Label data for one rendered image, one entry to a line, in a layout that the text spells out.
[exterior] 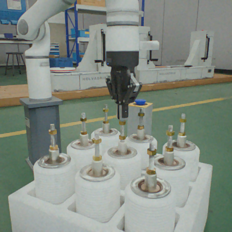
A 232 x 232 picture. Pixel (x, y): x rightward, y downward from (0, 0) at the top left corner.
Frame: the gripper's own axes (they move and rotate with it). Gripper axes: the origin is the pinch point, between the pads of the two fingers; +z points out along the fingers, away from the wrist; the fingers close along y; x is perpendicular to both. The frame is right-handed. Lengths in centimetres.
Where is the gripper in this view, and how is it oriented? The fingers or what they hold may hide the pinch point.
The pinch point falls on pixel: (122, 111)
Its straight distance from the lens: 58.4
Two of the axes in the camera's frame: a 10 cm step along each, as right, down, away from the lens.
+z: 0.1, 9.6, 2.6
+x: 8.6, -1.4, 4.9
